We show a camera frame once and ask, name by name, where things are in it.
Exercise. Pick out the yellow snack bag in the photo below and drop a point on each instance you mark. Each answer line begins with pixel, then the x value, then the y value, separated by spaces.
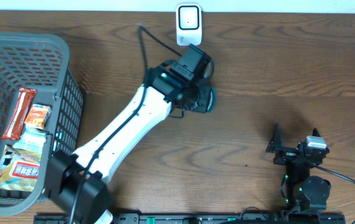
pixel 19 169

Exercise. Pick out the red snack bar wrapper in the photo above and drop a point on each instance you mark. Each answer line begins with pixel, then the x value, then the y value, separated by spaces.
pixel 19 115

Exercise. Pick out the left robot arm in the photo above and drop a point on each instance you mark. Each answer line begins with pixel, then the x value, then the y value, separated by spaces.
pixel 78 182

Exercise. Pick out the orange small snack box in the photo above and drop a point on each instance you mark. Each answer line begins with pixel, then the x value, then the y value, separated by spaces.
pixel 38 116

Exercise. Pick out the light green tissue pack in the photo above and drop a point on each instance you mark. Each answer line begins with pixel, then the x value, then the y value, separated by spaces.
pixel 32 140

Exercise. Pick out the grey plastic shopping basket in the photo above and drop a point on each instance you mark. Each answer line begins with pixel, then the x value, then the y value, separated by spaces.
pixel 41 62

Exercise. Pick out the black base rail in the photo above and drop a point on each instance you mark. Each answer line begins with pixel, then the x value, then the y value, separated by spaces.
pixel 134 218

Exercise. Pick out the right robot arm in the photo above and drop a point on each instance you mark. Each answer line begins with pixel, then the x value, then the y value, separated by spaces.
pixel 304 193

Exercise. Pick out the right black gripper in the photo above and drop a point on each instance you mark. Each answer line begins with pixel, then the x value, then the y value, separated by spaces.
pixel 275 145

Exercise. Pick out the blue mouthwash bottle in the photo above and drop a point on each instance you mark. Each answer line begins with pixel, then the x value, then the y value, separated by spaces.
pixel 206 99

